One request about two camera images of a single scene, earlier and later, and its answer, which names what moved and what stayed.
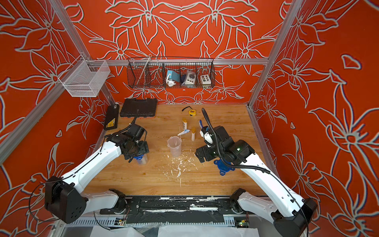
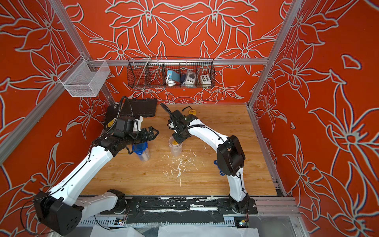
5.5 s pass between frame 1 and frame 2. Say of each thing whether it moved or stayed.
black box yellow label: stayed
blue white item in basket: stayed
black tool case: stayed
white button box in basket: stayed
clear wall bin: stayed
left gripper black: moved
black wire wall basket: stayed
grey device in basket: stayed
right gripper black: moved
